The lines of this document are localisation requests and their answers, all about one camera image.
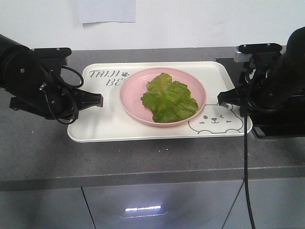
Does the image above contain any black induction cooktop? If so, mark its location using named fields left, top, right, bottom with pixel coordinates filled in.
left=216, top=58, right=305, bottom=138

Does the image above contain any green lettuce leaf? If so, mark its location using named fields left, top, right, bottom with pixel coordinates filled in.
left=141, top=73, right=198, bottom=123

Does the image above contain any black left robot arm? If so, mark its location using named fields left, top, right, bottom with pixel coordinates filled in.
left=0, top=35, right=103, bottom=125

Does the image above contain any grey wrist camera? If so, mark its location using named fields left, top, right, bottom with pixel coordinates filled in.
left=31, top=47, right=72, bottom=72
left=234, top=43, right=283, bottom=67

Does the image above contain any white paper sheet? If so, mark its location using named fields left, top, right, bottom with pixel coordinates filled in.
left=76, top=0, right=136, bottom=24

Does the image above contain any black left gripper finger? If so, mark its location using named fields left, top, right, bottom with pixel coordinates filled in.
left=77, top=89, right=103, bottom=111

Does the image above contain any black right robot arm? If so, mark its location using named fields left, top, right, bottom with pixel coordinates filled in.
left=217, top=28, right=305, bottom=117

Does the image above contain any pink round plate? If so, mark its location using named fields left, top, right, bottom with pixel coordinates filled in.
left=119, top=67, right=207, bottom=127

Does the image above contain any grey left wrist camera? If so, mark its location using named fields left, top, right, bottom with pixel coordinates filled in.
left=31, top=47, right=72, bottom=72

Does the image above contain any cream bear serving tray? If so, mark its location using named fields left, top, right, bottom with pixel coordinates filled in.
left=67, top=62, right=253, bottom=142

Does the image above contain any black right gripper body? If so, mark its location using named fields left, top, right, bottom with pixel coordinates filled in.
left=240, top=62, right=305, bottom=116

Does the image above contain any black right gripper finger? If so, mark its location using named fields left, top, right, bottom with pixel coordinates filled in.
left=217, top=87, right=246, bottom=105

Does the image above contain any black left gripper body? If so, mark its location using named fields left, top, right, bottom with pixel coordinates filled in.
left=9, top=71, right=82, bottom=120

